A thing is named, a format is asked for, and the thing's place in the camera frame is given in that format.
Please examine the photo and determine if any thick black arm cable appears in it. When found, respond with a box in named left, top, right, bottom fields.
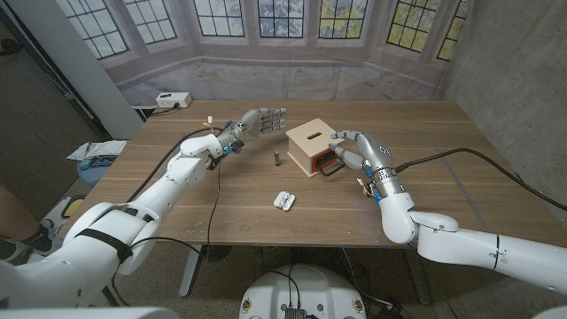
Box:
left=393, top=147, right=567, bottom=213
left=126, top=127, right=222, bottom=204

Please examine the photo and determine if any white airpods case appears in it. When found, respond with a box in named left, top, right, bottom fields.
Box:
left=273, top=191, right=297, bottom=213

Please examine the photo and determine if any person's bare leg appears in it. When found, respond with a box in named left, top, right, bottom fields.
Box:
left=0, top=183, right=35, bottom=243

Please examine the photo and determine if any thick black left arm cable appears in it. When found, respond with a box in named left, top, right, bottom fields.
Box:
left=126, top=127, right=222, bottom=204

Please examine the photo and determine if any printed window backdrop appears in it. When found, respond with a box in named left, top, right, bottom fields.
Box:
left=52, top=0, right=473, bottom=107

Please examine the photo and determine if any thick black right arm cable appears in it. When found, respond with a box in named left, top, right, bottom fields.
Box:
left=393, top=147, right=567, bottom=213

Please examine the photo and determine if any blue round stool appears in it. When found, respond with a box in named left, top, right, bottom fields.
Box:
left=76, top=158, right=113, bottom=187

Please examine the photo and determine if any yellow black floor object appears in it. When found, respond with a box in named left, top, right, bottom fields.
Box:
left=60, top=194, right=88, bottom=220

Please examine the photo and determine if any grey black sneaker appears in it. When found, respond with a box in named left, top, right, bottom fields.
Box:
left=0, top=238, right=30, bottom=267
left=21, top=219, right=67, bottom=258

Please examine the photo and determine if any stack of papers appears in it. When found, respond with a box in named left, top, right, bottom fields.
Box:
left=66, top=140, right=128, bottom=161

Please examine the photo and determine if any grey table leg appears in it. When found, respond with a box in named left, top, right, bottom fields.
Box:
left=178, top=244, right=204, bottom=298
left=402, top=248, right=433, bottom=306

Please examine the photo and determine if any white power strip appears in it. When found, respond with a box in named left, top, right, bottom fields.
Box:
left=155, top=91, right=193, bottom=110

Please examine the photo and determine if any black power strip cord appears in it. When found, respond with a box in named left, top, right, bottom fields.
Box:
left=149, top=103, right=181, bottom=118

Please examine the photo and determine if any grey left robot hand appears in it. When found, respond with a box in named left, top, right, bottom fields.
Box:
left=216, top=106, right=288, bottom=156

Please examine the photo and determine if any thin black left wrist cable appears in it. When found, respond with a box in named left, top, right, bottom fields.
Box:
left=110, top=161, right=222, bottom=307

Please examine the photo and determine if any wooden box with slot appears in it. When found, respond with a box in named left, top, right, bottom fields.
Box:
left=285, top=118, right=345, bottom=178

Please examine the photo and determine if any red drawer with black handle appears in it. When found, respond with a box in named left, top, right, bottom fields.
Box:
left=309, top=150, right=346, bottom=178

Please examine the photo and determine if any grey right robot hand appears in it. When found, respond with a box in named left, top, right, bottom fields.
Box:
left=328, top=129, right=396, bottom=178

